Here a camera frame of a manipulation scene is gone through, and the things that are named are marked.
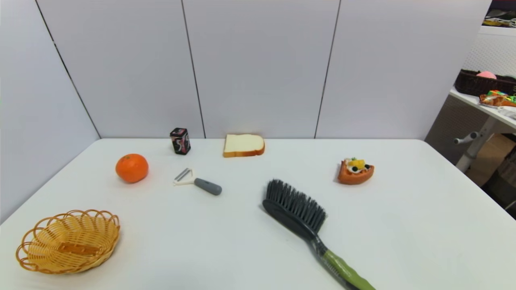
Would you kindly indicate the white bread slice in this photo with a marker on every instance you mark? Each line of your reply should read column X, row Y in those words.
column 243, row 144

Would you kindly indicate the small black patterned tin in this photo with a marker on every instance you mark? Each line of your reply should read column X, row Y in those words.
column 180, row 141

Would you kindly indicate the orange fruit tart slice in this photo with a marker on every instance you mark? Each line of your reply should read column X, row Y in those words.
column 354, row 175

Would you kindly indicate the orange fruit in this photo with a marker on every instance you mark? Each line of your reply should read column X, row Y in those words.
column 132, row 168

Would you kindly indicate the yellow wicker basket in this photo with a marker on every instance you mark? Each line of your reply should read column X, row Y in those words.
column 72, row 247

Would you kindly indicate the white side table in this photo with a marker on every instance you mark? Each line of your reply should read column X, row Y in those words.
column 469, row 98

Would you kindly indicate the dark brown wicker basket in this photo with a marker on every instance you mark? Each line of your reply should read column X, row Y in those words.
column 479, row 85

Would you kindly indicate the brown cardboard box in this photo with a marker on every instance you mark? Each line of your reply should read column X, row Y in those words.
column 494, row 157

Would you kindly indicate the pink ball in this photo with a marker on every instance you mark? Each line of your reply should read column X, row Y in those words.
column 486, row 75

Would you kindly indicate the colourful snack packet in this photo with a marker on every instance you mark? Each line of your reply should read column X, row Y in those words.
column 496, row 99

